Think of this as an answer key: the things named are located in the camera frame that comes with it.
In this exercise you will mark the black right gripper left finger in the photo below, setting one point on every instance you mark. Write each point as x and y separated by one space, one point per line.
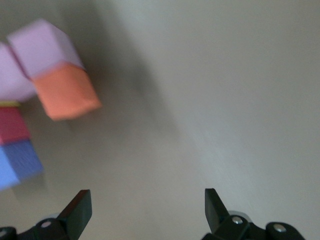
72 217

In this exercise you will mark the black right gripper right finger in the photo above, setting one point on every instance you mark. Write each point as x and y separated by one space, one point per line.
235 227

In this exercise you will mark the purple foam cube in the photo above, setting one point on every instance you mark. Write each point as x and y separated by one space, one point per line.
17 162

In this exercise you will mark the red foam cube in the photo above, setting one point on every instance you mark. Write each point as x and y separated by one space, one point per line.
12 125

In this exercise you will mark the orange foam cube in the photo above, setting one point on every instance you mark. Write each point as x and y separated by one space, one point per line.
67 92

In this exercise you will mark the yellow foam cube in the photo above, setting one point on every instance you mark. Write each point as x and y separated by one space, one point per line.
10 104

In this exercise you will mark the pink foam cube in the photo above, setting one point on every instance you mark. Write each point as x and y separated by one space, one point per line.
12 77
42 47

